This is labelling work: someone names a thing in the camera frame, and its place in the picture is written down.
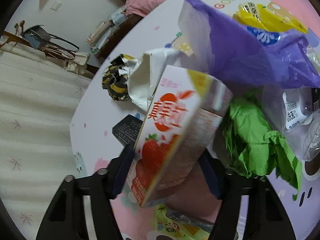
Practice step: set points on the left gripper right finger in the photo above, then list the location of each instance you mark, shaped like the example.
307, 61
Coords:
223, 187

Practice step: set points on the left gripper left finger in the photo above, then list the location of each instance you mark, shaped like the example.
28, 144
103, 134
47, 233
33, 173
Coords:
105, 185

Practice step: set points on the green paper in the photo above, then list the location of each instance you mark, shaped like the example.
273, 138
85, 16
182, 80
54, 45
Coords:
251, 147

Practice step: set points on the small black packet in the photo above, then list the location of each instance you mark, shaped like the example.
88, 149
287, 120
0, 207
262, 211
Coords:
127, 130

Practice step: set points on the green yellow snack wrapper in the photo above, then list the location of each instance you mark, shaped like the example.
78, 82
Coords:
179, 226

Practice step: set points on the strawberry milk carton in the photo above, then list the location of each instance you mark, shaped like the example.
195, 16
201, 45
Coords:
187, 108

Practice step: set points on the black yellow wrapper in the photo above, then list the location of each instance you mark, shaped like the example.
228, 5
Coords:
116, 76

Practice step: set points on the white paper bag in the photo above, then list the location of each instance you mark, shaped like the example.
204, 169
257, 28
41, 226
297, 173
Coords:
147, 72

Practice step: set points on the purple plastic bag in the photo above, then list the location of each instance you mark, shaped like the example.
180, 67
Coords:
240, 54

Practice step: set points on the yellow snack bag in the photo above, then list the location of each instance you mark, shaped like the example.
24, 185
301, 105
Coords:
264, 17

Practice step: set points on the cream curtain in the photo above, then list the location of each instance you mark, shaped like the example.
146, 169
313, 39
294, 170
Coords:
38, 101

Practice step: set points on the nightstand with books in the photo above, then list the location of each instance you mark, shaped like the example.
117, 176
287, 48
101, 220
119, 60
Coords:
110, 32

